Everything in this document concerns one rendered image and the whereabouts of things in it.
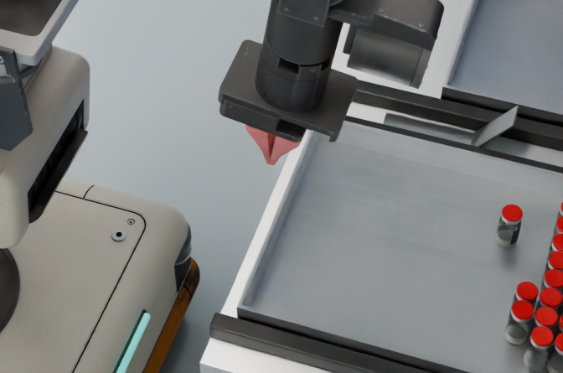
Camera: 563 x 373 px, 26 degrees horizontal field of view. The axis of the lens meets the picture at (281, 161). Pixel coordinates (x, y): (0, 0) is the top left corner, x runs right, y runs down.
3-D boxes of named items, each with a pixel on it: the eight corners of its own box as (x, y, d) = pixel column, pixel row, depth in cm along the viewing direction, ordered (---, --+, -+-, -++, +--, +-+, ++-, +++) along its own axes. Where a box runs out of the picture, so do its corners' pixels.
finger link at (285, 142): (286, 197, 104) (303, 128, 97) (207, 168, 105) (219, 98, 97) (309, 140, 108) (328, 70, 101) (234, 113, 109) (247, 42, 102)
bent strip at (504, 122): (511, 142, 133) (519, 106, 129) (506, 162, 131) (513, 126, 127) (386, 113, 136) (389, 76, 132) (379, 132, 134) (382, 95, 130)
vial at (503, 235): (519, 234, 125) (524, 208, 122) (514, 250, 124) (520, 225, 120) (497, 228, 125) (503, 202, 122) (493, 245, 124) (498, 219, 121)
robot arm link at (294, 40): (287, -53, 92) (266, -3, 88) (374, -26, 91) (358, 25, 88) (274, 12, 97) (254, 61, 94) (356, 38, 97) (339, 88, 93)
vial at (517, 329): (529, 328, 118) (536, 303, 114) (524, 348, 116) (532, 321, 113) (506, 323, 118) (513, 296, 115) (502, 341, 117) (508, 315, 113)
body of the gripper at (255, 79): (333, 148, 98) (351, 88, 92) (214, 106, 99) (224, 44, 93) (355, 92, 102) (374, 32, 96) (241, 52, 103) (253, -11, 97)
